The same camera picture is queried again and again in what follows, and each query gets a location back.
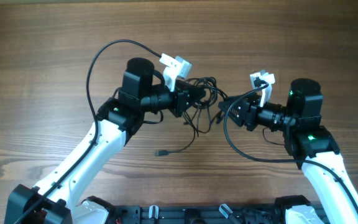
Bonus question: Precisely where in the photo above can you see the black usb cables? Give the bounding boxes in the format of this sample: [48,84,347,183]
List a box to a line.
[154,77,229,157]

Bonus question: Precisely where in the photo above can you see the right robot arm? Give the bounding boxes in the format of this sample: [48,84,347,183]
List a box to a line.
[218,78,358,223]

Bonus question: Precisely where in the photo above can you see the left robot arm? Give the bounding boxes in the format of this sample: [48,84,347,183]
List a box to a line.
[4,54,205,223]

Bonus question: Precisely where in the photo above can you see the right camera black cable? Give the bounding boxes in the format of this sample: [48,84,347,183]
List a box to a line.
[223,81,358,224]

